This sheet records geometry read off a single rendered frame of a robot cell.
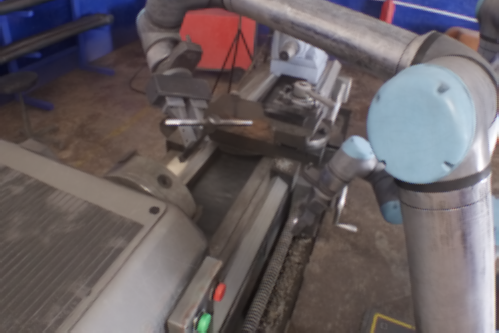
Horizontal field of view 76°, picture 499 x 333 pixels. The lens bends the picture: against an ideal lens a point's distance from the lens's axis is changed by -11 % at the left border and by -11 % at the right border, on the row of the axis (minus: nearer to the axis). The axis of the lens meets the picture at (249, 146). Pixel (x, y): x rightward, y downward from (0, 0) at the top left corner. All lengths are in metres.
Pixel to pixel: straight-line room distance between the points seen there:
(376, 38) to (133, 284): 0.48
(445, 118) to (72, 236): 0.47
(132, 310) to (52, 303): 0.09
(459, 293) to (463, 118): 0.22
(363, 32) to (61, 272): 0.54
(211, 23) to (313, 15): 3.45
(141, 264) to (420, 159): 0.35
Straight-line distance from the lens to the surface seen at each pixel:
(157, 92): 0.70
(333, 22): 0.61
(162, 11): 0.77
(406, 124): 0.39
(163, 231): 0.51
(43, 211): 0.57
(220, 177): 1.57
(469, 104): 0.39
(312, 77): 2.27
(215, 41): 4.11
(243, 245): 1.13
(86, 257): 0.49
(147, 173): 0.81
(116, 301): 0.46
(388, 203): 0.99
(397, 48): 0.56
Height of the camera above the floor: 1.71
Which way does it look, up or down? 34 degrees down
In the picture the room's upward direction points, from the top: 5 degrees clockwise
